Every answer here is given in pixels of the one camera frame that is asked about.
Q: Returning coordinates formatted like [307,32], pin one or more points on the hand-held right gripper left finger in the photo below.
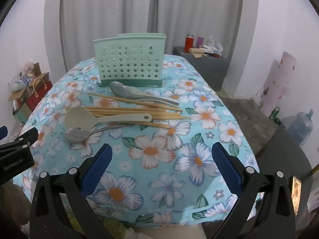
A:
[97,169]

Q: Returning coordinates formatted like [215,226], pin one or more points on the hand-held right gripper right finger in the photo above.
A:
[226,169]

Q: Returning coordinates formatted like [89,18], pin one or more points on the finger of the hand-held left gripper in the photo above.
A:
[28,137]
[3,132]

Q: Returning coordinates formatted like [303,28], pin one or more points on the grey metal spoon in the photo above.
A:
[74,135]
[119,88]

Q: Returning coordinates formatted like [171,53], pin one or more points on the beige plastic rice spoon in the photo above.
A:
[79,118]

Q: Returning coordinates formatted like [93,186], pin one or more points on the bundle of wooden chopsticks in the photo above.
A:
[169,115]

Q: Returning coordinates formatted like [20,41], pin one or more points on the green plastic utensil holder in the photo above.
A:
[129,64]

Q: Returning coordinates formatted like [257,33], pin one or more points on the teal gift bag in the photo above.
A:
[21,114]

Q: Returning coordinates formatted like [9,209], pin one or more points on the red gift bag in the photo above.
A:
[37,99]

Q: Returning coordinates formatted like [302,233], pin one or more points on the clear bag of packets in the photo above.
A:
[17,84]

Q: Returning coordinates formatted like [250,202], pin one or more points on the blue floral cloth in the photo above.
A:
[154,154]

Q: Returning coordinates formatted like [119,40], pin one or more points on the green fuzzy cloth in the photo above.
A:
[119,232]

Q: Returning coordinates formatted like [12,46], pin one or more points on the open cardboard box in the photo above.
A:
[37,69]

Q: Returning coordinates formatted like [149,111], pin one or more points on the crumpled white bag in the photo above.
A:
[258,97]

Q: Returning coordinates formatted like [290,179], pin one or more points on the blue water jug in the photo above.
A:
[299,127]

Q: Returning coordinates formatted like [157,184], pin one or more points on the grey cabinet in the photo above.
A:
[214,69]

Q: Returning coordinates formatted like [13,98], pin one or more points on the pink rolled mat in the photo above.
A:
[279,79]

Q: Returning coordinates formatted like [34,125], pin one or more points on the brown paper roll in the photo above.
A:
[197,52]

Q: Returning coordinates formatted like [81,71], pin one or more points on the white plastic bag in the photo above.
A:
[214,43]

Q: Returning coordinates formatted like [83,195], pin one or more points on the purple cup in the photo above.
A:
[200,42]

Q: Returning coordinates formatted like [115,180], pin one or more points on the red bottle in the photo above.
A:
[189,43]

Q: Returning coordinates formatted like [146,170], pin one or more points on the grey curtain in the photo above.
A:
[99,17]
[199,10]

